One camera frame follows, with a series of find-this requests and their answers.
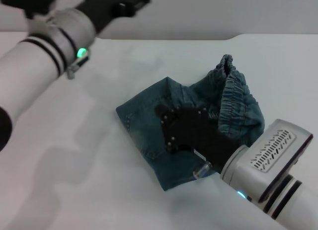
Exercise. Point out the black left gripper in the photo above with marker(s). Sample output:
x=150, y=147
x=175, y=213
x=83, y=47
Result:
x=109, y=9

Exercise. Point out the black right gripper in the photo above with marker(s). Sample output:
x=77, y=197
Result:
x=193, y=133

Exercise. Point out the blue denim shorts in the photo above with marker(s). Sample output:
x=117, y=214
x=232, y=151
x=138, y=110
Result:
x=188, y=123

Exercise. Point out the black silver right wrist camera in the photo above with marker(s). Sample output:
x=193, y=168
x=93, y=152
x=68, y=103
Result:
x=278, y=148

